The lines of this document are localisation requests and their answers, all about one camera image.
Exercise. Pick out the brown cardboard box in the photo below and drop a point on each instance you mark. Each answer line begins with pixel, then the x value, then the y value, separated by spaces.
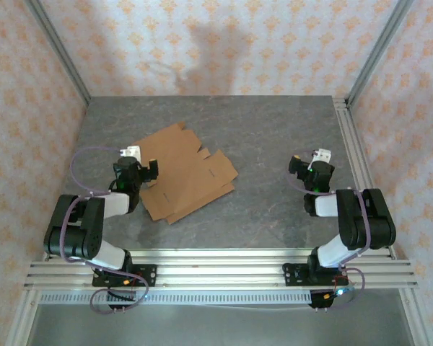
pixel 187 173

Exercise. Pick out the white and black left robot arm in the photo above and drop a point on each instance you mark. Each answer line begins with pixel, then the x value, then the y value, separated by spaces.
pixel 75 230

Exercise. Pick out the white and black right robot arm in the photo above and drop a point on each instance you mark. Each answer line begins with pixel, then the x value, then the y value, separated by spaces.
pixel 368 223

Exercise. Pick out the grey metal lower shelf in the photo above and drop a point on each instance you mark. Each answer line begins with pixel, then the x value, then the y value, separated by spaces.
pixel 216 328

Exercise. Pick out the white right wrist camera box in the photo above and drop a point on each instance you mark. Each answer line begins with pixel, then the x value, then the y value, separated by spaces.
pixel 323 155

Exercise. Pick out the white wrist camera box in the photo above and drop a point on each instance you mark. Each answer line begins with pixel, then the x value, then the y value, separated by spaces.
pixel 133 152
pixel 323 155

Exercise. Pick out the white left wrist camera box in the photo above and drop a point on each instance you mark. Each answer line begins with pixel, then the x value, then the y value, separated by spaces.
pixel 133 152

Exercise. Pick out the aluminium side rail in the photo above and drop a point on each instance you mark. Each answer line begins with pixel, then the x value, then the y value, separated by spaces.
pixel 353 144

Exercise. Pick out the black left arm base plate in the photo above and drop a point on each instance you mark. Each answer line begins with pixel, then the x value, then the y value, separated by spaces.
pixel 148 275

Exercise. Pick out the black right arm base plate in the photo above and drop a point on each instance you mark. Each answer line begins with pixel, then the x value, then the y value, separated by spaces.
pixel 292 275

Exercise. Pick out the aluminium mounting rail beam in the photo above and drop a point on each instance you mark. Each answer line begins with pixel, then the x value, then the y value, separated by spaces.
pixel 220 270

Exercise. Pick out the aluminium frame post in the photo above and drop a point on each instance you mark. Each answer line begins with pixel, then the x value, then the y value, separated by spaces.
pixel 377 54
pixel 61 54

